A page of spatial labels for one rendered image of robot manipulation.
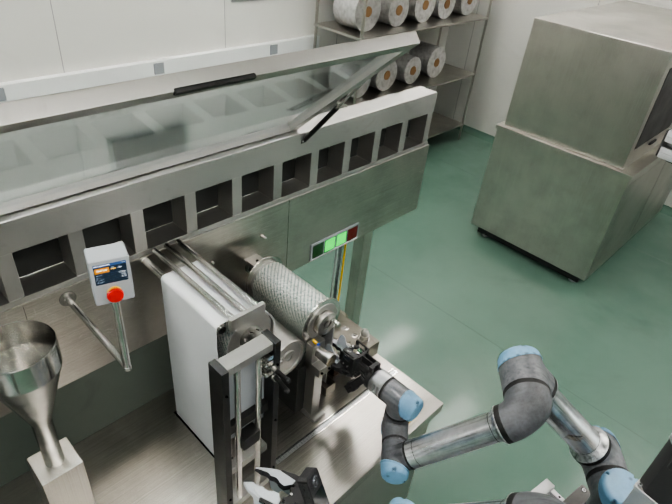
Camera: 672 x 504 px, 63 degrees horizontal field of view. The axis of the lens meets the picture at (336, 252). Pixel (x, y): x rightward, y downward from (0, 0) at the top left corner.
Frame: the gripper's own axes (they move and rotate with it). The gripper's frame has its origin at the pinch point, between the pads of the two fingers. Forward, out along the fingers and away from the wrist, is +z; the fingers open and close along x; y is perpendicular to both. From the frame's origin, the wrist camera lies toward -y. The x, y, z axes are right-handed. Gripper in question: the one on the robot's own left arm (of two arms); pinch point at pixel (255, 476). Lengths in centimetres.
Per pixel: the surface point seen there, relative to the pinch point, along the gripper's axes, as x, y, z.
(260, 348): 12.2, -22.1, 9.3
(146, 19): 214, -47, 239
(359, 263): 142, 24, 37
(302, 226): 78, -19, 37
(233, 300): 19.9, -25.0, 22.5
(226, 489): 7.2, 20.3, 11.6
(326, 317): 46.9, -10.9, 9.6
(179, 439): 20, 31, 38
